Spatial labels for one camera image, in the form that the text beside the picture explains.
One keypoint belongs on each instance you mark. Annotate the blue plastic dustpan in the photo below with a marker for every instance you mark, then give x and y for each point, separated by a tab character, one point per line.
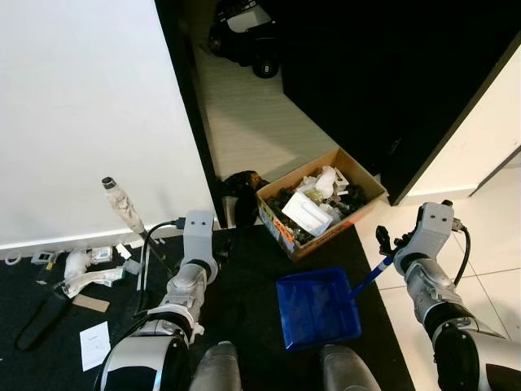
317	305

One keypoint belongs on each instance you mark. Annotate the black floor mat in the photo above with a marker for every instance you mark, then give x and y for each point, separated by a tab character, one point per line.
244	326
32	366

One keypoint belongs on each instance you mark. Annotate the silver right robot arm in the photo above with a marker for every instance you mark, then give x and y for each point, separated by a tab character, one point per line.
431	285

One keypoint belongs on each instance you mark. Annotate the grey right robot leg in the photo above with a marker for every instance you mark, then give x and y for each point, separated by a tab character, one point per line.
350	373

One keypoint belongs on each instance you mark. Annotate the dark brown bag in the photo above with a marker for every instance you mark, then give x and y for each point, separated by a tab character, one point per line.
242	189

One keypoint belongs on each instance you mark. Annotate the black door frame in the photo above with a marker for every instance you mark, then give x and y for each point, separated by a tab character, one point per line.
187	81

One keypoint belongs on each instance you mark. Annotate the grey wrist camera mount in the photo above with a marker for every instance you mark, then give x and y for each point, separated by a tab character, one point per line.
198	232
435	224

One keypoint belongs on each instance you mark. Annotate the brown cardboard rubbish box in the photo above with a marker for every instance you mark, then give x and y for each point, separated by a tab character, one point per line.
281	232

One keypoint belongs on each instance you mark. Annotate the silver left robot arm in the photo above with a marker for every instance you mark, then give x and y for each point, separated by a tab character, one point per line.
187	289

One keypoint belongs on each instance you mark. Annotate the small white packet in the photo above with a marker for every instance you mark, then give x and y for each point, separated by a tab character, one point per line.
102	255

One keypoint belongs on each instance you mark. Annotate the crumpled white wrapper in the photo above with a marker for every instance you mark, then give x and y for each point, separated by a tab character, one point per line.
81	273

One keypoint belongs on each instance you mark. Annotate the crumpled white paper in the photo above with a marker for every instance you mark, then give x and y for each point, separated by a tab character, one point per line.
326	181

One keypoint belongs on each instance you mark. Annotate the small grey scrap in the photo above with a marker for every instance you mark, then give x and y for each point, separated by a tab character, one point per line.
42	259

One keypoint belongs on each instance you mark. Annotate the brown cardboard piece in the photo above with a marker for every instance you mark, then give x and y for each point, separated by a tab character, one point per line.
89	303

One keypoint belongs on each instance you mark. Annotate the grey robot leg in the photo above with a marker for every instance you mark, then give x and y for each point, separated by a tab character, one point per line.
216	371
350	373

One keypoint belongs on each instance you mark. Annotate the black door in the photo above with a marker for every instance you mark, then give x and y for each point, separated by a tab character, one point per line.
391	81

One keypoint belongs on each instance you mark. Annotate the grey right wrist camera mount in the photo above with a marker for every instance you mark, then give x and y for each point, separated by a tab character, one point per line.
435	224

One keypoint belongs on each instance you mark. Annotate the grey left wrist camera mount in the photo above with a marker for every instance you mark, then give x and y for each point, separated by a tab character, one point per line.
198	232

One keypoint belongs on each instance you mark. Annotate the white paper sheet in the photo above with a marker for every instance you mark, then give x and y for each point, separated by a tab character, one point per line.
95	344

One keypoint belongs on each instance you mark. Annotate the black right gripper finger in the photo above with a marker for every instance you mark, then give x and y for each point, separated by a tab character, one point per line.
383	239

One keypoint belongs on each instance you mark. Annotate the flat white packet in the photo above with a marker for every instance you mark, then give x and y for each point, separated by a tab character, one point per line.
308	213

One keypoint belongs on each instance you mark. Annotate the black wheeled machine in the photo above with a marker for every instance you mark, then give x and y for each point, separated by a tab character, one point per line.
244	37

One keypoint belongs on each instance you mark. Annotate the grey left robot leg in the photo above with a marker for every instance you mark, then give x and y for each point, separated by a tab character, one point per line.
216	371

